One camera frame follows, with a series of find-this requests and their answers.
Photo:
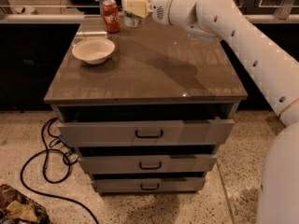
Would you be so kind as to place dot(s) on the red coca-cola can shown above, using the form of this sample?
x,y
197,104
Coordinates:
x,y
111,16

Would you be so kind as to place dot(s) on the grey drawer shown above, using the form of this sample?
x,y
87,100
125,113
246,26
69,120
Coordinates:
x,y
146,133
147,164
147,185

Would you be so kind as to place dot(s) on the middle grey drawer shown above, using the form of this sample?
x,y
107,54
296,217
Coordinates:
x,y
147,164

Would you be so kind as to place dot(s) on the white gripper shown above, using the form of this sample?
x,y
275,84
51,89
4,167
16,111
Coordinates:
x,y
160,7

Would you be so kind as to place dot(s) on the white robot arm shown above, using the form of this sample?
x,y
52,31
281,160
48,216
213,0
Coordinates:
x,y
274,71

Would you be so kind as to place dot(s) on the bottom grey drawer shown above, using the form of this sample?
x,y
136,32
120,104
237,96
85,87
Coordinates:
x,y
147,185

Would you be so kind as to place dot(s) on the top grey drawer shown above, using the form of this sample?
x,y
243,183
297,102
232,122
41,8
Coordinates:
x,y
146,133

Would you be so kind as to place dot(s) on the white paper bowl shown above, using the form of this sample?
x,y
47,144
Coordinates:
x,y
93,50

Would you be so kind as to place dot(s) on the green white 7up can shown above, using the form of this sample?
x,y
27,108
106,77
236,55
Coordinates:
x,y
131,20

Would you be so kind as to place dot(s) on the grey drawer cabinet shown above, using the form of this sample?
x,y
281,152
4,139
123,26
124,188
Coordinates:
x,y
155,73

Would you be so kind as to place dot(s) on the basket with cloths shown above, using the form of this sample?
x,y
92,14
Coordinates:
x,y
16,208

